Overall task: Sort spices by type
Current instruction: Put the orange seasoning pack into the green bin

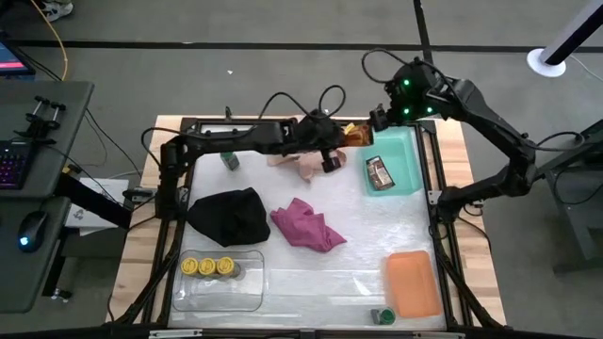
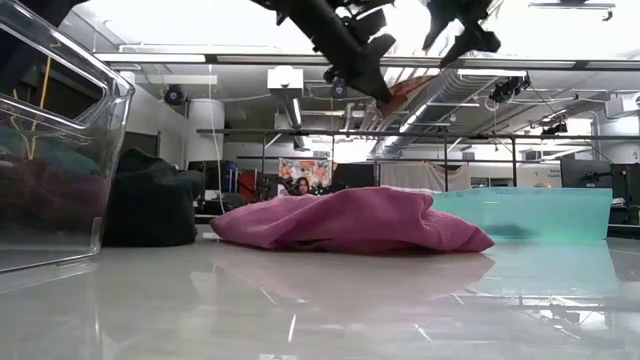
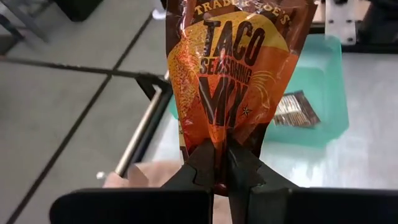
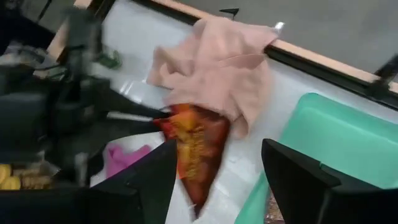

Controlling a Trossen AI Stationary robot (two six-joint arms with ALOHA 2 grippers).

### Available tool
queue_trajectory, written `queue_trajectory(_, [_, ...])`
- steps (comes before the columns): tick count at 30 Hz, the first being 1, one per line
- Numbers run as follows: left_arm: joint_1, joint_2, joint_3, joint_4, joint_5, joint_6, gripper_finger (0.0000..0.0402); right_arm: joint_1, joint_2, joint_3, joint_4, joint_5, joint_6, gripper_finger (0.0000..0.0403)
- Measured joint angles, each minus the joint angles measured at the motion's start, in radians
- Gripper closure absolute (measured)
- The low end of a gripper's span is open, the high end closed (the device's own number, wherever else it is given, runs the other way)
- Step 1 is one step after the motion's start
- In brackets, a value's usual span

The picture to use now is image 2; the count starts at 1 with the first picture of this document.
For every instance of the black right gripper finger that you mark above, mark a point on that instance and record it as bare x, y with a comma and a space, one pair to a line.
436, 32
472, 42

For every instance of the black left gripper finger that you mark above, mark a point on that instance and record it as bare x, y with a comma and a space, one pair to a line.
340, 55
375, 45

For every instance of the colourful floral banner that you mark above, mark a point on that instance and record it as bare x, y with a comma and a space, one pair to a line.
305, 172

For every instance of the white hanging sheet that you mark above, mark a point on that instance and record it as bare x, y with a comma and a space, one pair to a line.
425, 176

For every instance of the white round column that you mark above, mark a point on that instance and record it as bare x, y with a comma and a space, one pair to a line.
205, 130

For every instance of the magenta cloth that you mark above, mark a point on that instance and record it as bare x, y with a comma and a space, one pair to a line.
350, 220

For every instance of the black computer monitor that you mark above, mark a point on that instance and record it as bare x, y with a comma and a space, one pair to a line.
585, 173

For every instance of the teal plastic bin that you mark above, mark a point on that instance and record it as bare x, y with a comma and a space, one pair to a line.
530, 212

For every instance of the black cloth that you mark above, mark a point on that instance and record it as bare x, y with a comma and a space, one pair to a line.
150, 205

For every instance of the clear plastic bin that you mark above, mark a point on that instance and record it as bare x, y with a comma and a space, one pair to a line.
50, 165

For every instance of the black ceiling-mounted camera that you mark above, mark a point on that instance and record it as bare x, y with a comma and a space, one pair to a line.
507, 89

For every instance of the black overhead frame bar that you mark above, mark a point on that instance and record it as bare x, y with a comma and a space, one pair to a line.
250, 59

